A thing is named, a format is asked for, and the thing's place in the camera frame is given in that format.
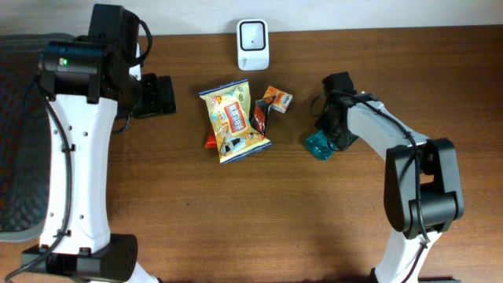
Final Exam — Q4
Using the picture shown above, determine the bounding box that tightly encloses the black red snack wrapper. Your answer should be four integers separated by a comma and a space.
250, 96, 276, 135

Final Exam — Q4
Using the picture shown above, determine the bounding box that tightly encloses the yellow snack bag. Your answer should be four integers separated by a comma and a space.
199, 79, 272, 164

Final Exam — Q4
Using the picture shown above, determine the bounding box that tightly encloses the blue mouthwash bottle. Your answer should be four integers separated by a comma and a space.
305, 130, 338, 161

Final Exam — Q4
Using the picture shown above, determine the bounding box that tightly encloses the red candy bag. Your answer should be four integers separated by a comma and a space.
204, 129, 218, 149

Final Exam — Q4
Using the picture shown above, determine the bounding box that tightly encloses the grey plastic basket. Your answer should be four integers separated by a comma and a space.
1, 33, 73, 242

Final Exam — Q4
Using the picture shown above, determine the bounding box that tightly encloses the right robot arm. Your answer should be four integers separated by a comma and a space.
305, 72, 464, 282

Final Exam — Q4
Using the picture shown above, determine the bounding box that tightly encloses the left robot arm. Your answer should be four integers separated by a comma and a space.
19, 4, 176, 282

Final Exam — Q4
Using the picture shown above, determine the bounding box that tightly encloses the small orange tissue pack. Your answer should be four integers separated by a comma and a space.
263, 86, 293, 113

